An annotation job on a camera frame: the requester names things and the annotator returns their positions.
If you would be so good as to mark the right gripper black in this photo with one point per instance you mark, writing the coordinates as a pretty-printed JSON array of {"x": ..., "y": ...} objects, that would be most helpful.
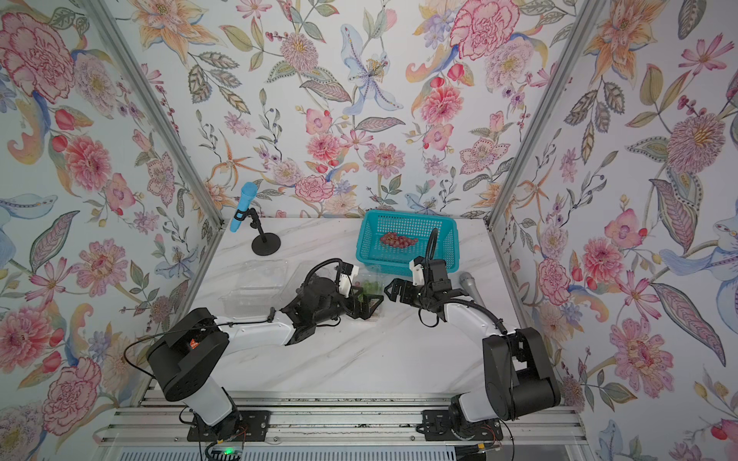
[{"x": 398, "y": 282}]

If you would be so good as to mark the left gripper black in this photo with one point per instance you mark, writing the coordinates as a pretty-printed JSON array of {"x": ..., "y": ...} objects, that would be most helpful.
[{"x": 364, "y": 310}]

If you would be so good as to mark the clear clamshell container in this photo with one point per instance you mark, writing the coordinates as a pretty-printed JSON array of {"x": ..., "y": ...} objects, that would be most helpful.
[
  {"x": 365, "y": 305},
  {"x": 259, "y": 288}
]

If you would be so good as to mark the green grape bunch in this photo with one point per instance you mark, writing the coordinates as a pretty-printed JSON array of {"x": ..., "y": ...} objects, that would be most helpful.
[{"x": 373, "y": 287}]

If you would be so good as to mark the teal plastic mesh basket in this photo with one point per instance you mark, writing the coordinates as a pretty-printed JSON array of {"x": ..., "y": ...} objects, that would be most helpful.
[{"x": 370, "y": 250}]

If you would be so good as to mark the red grape bunch back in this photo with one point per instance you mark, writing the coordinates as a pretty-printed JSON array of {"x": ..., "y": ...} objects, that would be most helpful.
[{"x": 397, "y": 241}]

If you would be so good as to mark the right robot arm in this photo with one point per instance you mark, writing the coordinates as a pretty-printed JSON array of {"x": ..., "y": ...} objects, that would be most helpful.
[{"x": 518, "y": 377}]

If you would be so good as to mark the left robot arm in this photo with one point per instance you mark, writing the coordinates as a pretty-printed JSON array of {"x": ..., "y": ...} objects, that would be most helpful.
[{"x": 183, "y": 360}]

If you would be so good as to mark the grey microphone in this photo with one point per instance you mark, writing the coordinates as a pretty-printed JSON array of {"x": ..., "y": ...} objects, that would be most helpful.
[{"x": 468, "y": 284}]

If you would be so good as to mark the black microphone stand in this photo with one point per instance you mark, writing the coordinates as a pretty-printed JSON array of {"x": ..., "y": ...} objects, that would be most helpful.
[{"x": 266, "y": 243}]

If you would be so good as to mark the blue microphone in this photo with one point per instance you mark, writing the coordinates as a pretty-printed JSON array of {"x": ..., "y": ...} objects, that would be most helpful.
[{"x": 248, "y": 194}]

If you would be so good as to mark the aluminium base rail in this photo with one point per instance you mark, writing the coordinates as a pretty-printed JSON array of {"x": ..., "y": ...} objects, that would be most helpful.
[{"x": 328, "y": 419}]

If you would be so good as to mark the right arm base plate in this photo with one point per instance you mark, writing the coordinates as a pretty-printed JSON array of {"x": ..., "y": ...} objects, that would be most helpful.
[{"x": 444, "y": 426}]

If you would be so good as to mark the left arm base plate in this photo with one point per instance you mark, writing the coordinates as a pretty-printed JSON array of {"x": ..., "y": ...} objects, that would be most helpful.
[{"x": 253, "y": 426}]

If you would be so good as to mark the right aluminium frame post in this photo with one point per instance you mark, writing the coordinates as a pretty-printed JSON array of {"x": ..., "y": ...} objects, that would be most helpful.
[{"x": 582, "y": 28}]

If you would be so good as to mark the aluminium frame post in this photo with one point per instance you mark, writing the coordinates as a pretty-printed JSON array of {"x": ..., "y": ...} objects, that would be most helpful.
[
  {"x": 101, "y": 17},
  {"x": 582, "y": 28}
]

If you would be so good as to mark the left aluminium frame post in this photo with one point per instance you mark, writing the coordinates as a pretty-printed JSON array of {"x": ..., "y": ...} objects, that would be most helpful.
[{"x": 101, "y": 17}]

